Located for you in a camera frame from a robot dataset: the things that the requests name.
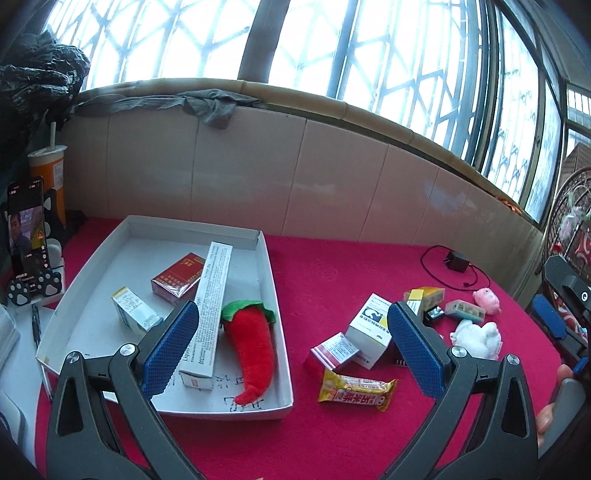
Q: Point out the teal tissue pack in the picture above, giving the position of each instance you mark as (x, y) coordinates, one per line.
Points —
(463, 310)

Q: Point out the yellow white narrow box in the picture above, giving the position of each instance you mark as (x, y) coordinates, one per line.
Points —
(414, 300)

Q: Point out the smartphone on paw stand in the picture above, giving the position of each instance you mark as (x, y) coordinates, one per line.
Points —
(33, 275)

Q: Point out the red cigarette pack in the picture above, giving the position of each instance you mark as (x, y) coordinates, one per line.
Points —
(179, 281)

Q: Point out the grey cloth on sill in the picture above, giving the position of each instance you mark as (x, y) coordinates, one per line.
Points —
(213, 107)

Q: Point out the long white toothpaste box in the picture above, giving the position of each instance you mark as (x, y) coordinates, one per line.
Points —
(197, 363)

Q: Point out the orange drink cup with straw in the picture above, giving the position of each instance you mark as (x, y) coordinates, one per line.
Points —
(48, 163)

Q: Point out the white plush bunny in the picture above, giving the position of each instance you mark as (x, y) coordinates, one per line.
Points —
(481, 341)

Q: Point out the small black object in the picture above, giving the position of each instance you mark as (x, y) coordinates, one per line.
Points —
(433, 315)

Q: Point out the black plastic bag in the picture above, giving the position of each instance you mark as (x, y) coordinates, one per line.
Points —
(40, 80)

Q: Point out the red white medicine box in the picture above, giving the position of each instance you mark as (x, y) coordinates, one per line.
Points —
(330, 355)

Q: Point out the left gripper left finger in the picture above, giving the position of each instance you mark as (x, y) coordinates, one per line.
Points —
(82, 441)

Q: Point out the person's right hand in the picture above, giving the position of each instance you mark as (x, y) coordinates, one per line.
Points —
(546, 415)

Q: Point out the red plush chili pepper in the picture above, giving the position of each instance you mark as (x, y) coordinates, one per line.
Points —
(246, 325)

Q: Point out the hanging wicker egg chair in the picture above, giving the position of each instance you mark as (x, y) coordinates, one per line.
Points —
(568, 230)

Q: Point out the pink pig toy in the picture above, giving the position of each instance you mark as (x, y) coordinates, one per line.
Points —
(486, 299)

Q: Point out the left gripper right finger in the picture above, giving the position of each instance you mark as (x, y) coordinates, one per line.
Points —
(501, 443)

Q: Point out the black charger with cable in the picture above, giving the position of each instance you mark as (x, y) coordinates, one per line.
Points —
(458, 263)

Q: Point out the yellow snack bar wrapper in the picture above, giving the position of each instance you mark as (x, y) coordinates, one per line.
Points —
(350, 390)

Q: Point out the small white blue box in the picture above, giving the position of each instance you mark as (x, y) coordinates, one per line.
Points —
(133, 312)

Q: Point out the yellow orange small box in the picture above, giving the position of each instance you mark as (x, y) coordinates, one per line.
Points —
(432, 297)

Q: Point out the black pen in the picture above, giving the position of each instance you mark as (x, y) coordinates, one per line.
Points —
(36, 331)

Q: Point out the white blue yellow medicine box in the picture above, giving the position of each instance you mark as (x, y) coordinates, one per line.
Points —
(369, 331)

